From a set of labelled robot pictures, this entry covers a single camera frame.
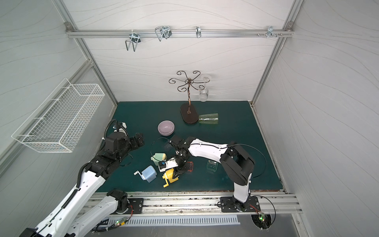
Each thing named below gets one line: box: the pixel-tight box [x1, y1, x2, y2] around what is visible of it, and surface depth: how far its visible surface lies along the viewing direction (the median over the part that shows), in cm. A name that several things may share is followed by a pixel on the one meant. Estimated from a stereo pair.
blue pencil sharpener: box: [133, 165, 158, 183], surface depth 79 cm
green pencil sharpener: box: [150, 152, 167, 166], surface depth 86 cm
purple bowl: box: [157, 119, 175, 137], surface depth 101 cm
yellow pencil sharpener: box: [161, 167, 180, 188], surface depth 76 cm
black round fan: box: [250, 213, 273, 232], surface depth 73 cm
